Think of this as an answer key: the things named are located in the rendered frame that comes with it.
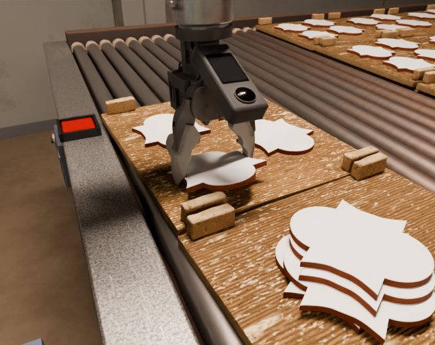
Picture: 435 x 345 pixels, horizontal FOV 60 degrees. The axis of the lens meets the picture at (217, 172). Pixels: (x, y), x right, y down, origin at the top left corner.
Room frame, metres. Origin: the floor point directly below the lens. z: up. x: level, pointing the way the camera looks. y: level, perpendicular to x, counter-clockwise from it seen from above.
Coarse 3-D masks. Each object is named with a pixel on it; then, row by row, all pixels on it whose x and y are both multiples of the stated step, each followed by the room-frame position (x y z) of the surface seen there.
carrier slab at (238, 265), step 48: (336, 192) 0.43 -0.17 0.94; (384, 192) 0.43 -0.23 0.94; (192, 240) 0.33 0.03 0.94; (240, 240) 0.33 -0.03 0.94; (432, 240) 0.33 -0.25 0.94; (240, 288) 0.26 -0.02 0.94; (240, 336) 0.22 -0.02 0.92; (288, 336) 0.21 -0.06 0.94; (336, 336) 0.21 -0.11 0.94; (432, 336) 0.21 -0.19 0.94
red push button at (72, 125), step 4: (72, 120) 0.70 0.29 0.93; (76, 120) 0.70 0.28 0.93; (80, 120) 0.70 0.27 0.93; (84, 120) 0.70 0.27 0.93; (88, 120) 0.70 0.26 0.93; (92, 120) 0.70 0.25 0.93; (64, 124) 0.68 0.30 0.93; (68, 124) 0.68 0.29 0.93; (72, 124) 0.68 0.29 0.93; (76, 124) 0.68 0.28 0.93; (80, 124) 0.68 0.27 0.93; (84, 124) 0.68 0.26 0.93; (88, 124) 0.68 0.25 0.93; (92, 124) 0.68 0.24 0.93; (64, 128) 0.66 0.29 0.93; (68, 128) 0.66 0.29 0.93; (72, 128) 0.66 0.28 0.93; (76, 128) 0.66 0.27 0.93; (80, 128) 0.66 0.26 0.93; (84, 128) 0.66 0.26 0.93; (88, 128) 0.66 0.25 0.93; (64, 132) 0.64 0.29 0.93
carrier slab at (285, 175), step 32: (128, 128) 0.64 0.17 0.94; (224, 128) 0.64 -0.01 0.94; (128, 160) 0.54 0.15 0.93; (160, 160) 0.52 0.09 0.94; (288, 160) 0.52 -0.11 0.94; (320, 160) 0.52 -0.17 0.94; (160, 192) 0.43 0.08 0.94; (192, 192) 0.43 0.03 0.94; (224, 192) 0.43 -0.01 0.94; (256, 192) 0.43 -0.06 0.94; (288, 192) 0.43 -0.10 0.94
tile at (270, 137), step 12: (264, 120) 0.66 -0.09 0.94; (276, 120) 0.66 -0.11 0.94; (264, 132) 0.61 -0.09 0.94; (276, 132) 0.61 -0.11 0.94; (288, 132) 0.61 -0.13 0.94; (300, 132) 0.61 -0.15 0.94; (312, 132) 0.62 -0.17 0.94; (264, 144) 0.56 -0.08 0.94; (276, 144) 0.56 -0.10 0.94; (288, 144) 0.56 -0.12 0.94; (300, 144) 0.56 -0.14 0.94; (312, 144) 0.56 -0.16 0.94
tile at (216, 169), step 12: (192, 156) 0.52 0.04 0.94; (204, 156) 0.51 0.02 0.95; (216, 156) 0.51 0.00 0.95; (228, 156) 0.50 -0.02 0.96; (240, 156) 0.49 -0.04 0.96; (192, 168) 0.47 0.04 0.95; (204, 168) 0.46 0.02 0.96; (216, 168) 0.46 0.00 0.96; (228, 168) 0.45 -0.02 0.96; (240, 168) 0.44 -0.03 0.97; (252, 168) 0.44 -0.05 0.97; (192, 180) 0.43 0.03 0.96; (204, 180) 0.42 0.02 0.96; (216, 180) 0.41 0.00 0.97; (228, 180) 0.41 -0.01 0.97; (240, 180) 0.41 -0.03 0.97; (252, 180) 0.41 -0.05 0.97
